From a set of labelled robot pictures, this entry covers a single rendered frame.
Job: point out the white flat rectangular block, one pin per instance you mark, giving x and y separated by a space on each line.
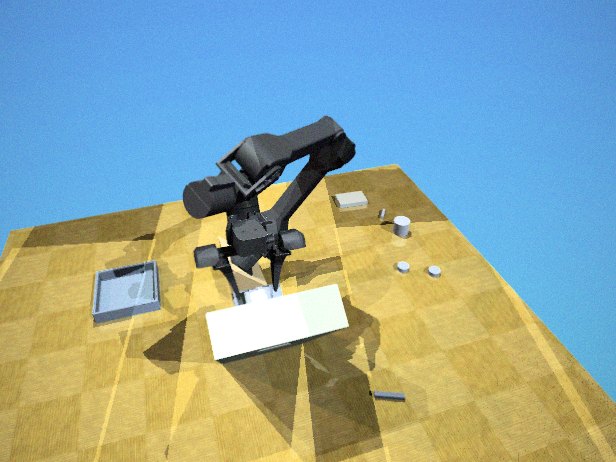
351 199

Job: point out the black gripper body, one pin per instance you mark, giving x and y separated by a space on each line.
209 255

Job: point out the grey rectangular bar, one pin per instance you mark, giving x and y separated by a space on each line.
388 395

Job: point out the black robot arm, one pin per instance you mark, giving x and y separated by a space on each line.
263 159

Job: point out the light blue square tray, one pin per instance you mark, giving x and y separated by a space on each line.
128 290

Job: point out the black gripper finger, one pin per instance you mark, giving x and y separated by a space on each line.
227 272
276 265

